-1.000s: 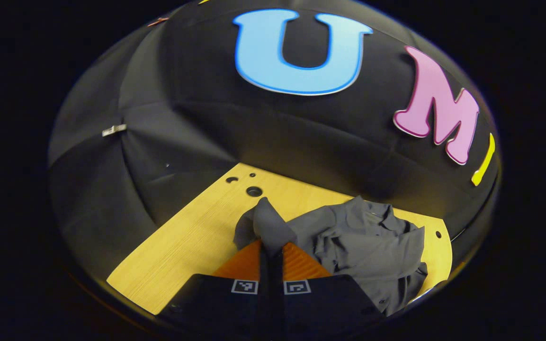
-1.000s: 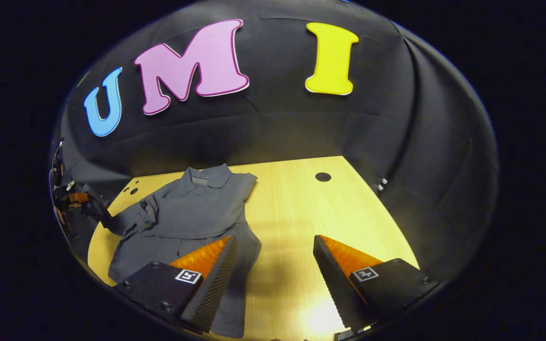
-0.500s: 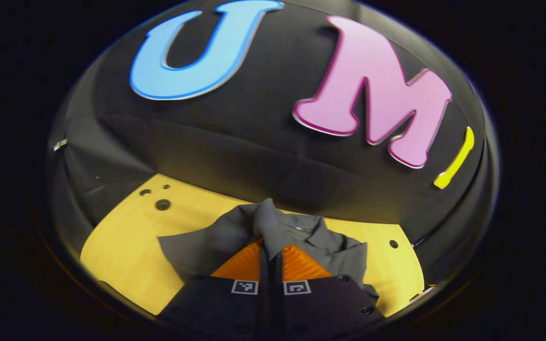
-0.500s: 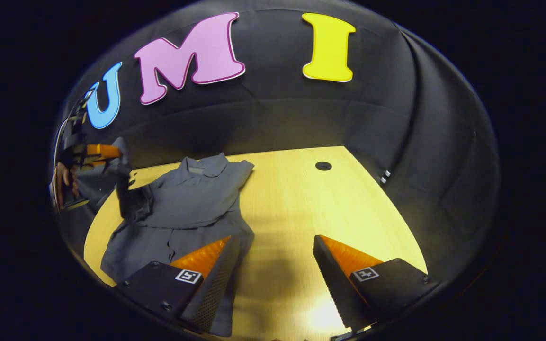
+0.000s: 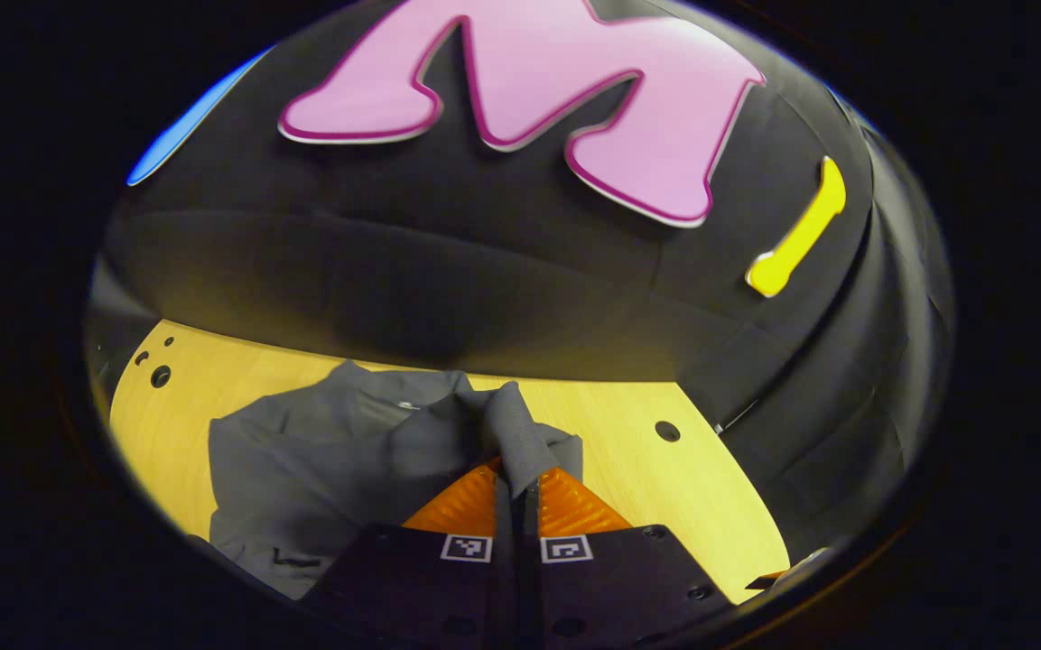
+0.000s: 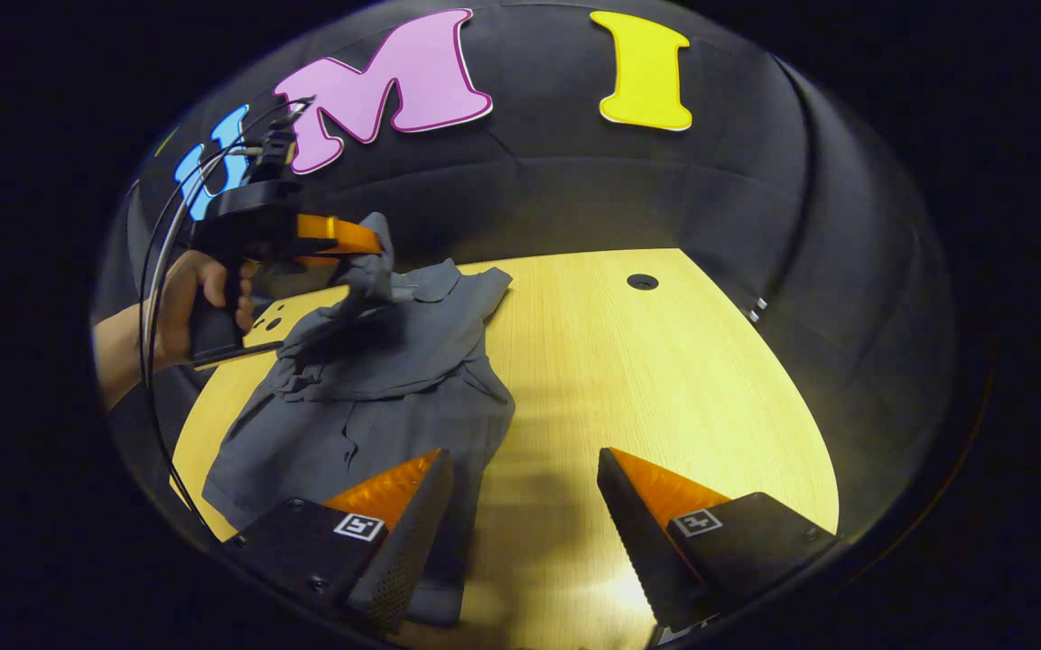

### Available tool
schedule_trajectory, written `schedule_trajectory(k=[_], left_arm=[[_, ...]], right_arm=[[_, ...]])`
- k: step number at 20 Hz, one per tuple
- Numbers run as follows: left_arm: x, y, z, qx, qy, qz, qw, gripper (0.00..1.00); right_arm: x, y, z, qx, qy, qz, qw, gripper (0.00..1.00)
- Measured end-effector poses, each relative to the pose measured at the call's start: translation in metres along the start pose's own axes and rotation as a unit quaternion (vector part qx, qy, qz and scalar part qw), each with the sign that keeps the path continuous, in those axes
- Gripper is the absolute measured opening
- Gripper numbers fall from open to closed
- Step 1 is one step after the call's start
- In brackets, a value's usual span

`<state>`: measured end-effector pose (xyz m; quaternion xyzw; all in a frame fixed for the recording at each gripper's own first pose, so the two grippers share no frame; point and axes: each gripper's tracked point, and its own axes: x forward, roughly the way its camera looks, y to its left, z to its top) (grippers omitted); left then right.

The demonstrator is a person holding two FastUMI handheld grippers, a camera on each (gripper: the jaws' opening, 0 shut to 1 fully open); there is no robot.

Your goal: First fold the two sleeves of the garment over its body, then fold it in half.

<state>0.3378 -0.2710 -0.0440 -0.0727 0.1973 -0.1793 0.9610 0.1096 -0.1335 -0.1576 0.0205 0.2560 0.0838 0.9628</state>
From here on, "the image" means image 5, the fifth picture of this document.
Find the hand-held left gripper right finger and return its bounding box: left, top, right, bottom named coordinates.
left=520, top=466, right=739, bottom=650

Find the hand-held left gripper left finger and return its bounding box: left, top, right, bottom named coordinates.
left=299, top=460, right=517, bottom=650

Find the grey button shirt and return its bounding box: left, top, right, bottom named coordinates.
left=207, top=359, right=584, bottom=601

